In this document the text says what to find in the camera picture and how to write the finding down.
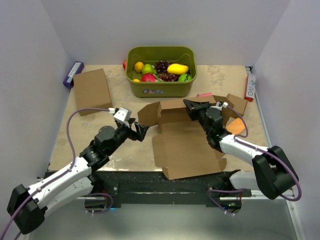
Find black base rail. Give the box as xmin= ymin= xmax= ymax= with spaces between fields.
xmin=84 ymin=171 xmax=242 ymax=211

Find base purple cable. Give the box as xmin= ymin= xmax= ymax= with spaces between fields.
xmin=205 ymin=187 xmax=243 ymax=215
xmin=84 ymin=192 xmax=115 ymax=215

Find closed brown cardboard box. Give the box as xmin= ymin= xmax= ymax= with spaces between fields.
xmin=73 ymin=68 xmax=113 ymax=110

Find red fruit behind bin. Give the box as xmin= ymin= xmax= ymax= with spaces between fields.
xmin=122 ymin=59 xmax=127 ymax=70

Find purple grapes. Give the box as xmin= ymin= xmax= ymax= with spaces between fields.
xmin=157 ymin=72 xmax=180 ymax=82
xmin=154 ymin=60 xmax=171 ymax=74

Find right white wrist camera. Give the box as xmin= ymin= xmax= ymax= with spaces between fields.
xmin=216 ymin=101 xmax=229 ymax=109

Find purple white box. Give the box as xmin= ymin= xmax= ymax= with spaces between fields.
xmin=63 ymin=61 xmax=85 ymax=89

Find pink dragon fruit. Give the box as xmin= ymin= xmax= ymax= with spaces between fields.
xmin=140 ymin=73 xmax=160 ymax=83

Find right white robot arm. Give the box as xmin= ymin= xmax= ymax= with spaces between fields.
xmin=183 ymin=99 xmax=302 ymax=202

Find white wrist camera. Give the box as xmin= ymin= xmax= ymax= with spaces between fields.
xmin=108 ymin=107 xmax=132 ymax=128
xmin=216 ymin=101 xmax=229 ymax=109

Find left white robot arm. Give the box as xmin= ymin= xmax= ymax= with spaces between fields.
xmin=7 ymin=122 xmax=149 ymax=235

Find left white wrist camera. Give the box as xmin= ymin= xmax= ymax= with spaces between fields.
xmin=108 ymin=107 xmax=132 ymax=128

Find green pear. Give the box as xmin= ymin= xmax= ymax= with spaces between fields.
xmin=141 ymin=63 xmax=157 ymax=75

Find pink sponge block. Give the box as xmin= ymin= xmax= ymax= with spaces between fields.
xmin=196 ymin=92 xmax=212 ymax=97

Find upper purple grapes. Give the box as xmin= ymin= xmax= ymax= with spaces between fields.
xmin=154 ymin=60 xmax=171 ymax=74

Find yellow mango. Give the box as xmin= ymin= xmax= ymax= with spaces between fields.
xmin=167 ymin=63 xmax=189 ymax=75

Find orange fruit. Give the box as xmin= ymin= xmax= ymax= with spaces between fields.
xmin=134 ymin=61 xmax=144 ymax=73

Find small brown cardboard box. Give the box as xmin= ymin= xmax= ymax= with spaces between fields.
xmin=226 ymin=93 xmax=248 ymax=117

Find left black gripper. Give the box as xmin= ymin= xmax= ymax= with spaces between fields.
xmin=106 ymin=117 xmax=149 ymax=155

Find red white toothpaste box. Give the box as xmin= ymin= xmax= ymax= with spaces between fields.
xmin=244 ymin=73 xmax=256 ymax=102

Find orange sponge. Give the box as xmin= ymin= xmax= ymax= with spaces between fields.
xmin=226 ymin=117 xmax=247 ymax=135

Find lower purple grapes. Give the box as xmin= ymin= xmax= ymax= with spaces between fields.
xmin=157 ymin=72 xmax=180 ymax=82

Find olive green plastic bin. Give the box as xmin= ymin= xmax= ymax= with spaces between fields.
xmin=125 ymin=45 xmax=198 ymax=98

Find brown cardboard paper box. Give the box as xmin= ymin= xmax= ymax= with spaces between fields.
xmin=137 ymin=98 xmax=227 ymax=180

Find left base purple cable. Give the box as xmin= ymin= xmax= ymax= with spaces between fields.
xmin=84 ymin=192 xmax=115 ymax=215

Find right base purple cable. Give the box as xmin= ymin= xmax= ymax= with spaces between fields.
xmin=205 ymin=187 xmax=243 ymax=215

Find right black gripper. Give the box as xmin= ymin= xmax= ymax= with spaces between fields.
xmin=182 ymin=99 xmax=212 ymax=136

